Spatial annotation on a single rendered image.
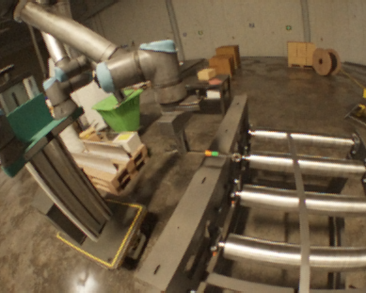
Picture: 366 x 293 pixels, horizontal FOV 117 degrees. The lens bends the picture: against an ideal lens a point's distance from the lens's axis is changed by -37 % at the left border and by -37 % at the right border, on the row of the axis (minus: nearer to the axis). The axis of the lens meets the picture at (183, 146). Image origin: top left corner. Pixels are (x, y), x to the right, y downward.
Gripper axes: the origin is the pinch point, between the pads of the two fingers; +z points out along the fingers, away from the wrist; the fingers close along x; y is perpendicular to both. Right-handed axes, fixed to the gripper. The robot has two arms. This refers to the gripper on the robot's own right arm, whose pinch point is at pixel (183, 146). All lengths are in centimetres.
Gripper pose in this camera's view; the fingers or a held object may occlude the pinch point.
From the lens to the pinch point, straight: 59.6
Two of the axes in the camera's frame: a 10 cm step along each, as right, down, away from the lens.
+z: 2.1, 8.0, 5.6
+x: -4.1, 5.9, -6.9
